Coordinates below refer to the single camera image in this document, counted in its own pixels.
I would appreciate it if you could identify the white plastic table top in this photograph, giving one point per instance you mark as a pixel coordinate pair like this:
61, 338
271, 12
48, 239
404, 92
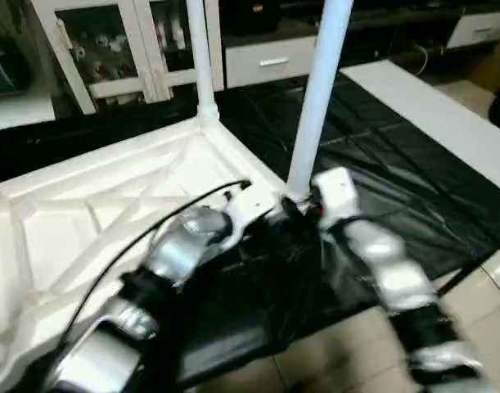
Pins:
86, 205

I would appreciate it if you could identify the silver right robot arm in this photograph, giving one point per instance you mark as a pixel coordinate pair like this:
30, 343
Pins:
397, 278

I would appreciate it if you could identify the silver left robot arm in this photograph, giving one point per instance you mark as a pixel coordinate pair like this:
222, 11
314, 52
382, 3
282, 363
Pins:
168, 262

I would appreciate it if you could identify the black table mat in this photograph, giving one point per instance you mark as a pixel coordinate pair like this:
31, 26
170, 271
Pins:
372, 196

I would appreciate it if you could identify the white drawer unit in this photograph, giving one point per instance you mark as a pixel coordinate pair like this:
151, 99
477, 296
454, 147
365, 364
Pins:
270, 61

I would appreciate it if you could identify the white flat board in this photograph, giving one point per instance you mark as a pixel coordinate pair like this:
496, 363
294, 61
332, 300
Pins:
430, 115

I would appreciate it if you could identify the white glass door cabinet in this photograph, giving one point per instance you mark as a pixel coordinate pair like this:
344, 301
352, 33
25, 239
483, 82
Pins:
110, 49

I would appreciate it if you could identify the small white side cabinet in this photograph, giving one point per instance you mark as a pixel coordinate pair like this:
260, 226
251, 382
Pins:
483, 29

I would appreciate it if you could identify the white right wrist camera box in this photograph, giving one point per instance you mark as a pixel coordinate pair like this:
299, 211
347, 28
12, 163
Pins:
338, 196

